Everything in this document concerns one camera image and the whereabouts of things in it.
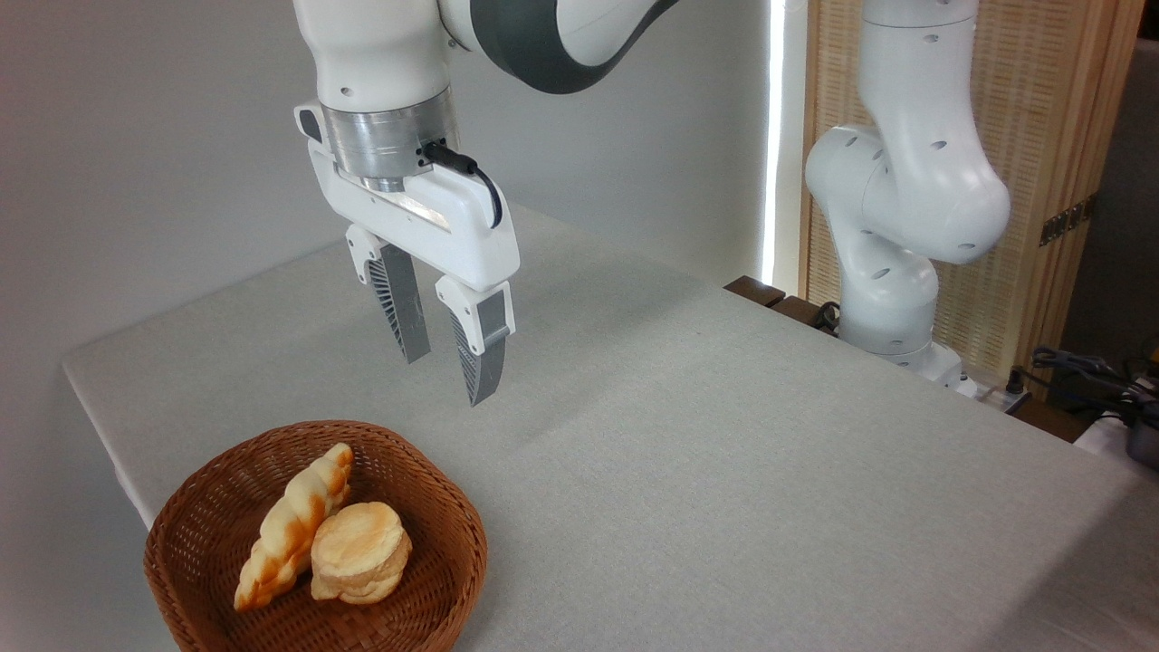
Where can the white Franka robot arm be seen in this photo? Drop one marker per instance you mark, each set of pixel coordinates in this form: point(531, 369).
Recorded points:
point(910, 181)

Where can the white power strip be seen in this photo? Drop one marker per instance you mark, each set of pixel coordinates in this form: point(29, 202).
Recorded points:
point(996, 396)

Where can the brown wicker basket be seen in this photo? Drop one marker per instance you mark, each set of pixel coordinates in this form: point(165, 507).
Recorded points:
point(217, 525)

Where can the round bread bun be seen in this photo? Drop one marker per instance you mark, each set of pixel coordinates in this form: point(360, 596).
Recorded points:
point(362, 552)

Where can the wooden slatted screen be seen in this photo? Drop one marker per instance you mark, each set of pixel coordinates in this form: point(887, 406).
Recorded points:
point(1041, 118)

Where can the twisted bread loaf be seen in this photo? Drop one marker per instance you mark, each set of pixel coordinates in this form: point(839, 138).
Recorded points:
point(290, 525)

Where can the dark wooden block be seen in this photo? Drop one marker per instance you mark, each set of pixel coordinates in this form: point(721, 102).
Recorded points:
point(753, 290)
point(801, 312)

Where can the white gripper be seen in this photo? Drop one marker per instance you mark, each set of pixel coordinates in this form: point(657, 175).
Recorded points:
point(453, 226)

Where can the dark metal screen hinge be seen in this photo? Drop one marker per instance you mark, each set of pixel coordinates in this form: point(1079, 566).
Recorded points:
point(1068, 220)

